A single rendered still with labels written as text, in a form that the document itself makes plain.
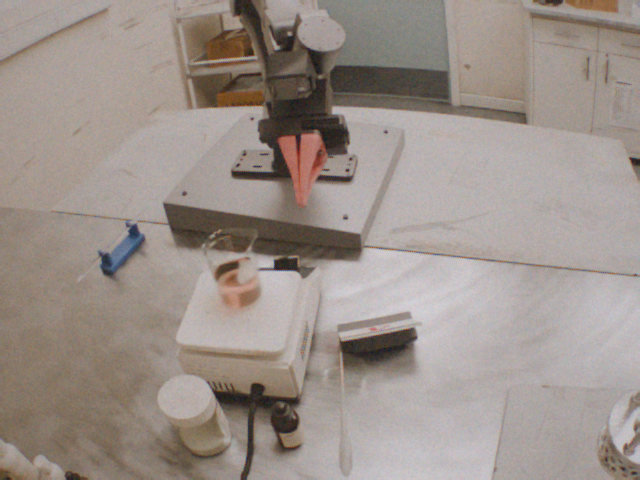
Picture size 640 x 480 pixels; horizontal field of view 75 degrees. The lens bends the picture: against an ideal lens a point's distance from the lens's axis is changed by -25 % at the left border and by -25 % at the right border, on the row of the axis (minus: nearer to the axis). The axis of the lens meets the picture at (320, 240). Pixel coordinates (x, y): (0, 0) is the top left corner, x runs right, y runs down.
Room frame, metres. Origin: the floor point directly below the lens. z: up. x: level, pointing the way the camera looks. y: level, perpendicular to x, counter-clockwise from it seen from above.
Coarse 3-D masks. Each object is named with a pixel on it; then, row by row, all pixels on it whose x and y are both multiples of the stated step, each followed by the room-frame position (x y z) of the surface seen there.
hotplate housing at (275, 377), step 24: (312, 288) 0.47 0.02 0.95; (312, 312) 0.45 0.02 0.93; (192, 360) 0.36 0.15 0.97; (216, 360) 0.36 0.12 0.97; (240, 360) 0.35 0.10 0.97; (264, 360) 0.35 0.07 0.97; (288, 360) 0.35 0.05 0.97; (216, 384) 0.36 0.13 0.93; (240, 384) 0.35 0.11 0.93; (264, 384) 0.35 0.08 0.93; (288, 384) 0.34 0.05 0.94
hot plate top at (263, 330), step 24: (264, 288) 0.44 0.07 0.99; (288, 288) 0.43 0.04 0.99; (192, 312) 0.41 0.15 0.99; (216, 312) 0.41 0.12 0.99; (240, 312) 0.40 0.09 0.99; (264, 312) 0.40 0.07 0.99; (288, 312) 0.40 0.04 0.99; (192, 336) 0.38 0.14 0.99; (216, 336) 0.37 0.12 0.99; (240, 336) 0.37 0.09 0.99; (264, 336) 0.37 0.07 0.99; (288, 336) 0.37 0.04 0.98
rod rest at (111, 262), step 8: (128, 224) 0.70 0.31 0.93; (136, 224) 0.70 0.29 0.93; (136, 232) 0.70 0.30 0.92; (128, 240) 0.69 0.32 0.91; (136, 240) 0.69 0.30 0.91; (120, 248) 0.67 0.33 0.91; (128, 248) 0.67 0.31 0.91; (104, 256) 0.63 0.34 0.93; (112, 256) 0.65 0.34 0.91; (120, 256) 0.65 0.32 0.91; (128, 256) 0.66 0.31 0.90; (104, 264) 0.63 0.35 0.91; (112, 264) 0.63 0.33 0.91; (120, 264) 0.64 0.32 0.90; (112, 272) 0.62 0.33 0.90
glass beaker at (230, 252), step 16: (224, 224) 0.46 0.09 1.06; (208, 240) 0.44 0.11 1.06; (224, 240) 0.45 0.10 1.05; (240, 240) 0.45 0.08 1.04; (208, 256) 0.43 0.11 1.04; (224, 256) 0.45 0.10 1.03; (240, 256) 0.41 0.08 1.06; (256, 256) 0.43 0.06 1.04; (224, 272) 0.41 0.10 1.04; (240, 272) 0.41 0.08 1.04; (256, 272) 0.42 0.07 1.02; (224, 288) 0.41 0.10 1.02; (240, 288) 0.41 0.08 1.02; (256, 288) 0.42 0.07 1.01; (224, 304) 0.41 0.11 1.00; (240, 304) 0.41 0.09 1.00; (256, 304) 0.41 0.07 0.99
